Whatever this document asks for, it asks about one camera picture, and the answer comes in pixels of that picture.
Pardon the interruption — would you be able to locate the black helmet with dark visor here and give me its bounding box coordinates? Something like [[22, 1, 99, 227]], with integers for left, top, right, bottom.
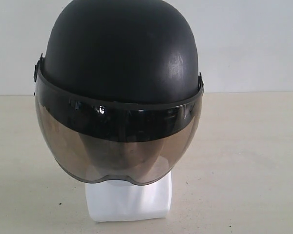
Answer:
[[34, 0, 204, 186]]

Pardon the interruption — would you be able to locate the white mannequin head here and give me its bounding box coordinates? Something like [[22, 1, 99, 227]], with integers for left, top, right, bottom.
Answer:
[[84, 156, 172, 223]]

